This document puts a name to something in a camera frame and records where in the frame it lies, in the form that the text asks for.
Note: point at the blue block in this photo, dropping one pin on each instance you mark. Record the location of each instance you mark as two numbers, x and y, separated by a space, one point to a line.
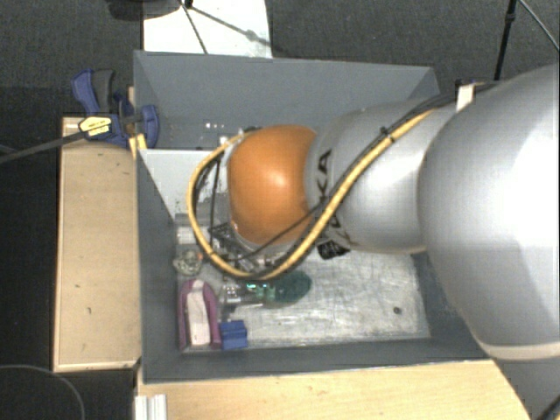
234 335

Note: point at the grey-green toy animal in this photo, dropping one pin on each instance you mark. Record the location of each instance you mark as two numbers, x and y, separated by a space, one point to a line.
187 261

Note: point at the dark green round sponge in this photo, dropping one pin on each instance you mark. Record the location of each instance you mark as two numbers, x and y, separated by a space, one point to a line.
293 287

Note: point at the black cylinder on white bracket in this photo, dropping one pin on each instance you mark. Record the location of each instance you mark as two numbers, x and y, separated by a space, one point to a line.
332 248

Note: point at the pale wood board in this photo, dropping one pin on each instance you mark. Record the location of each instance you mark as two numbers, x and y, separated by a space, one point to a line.
98 252

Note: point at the grey metal bin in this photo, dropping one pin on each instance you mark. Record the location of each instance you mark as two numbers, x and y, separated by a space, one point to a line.
350 300

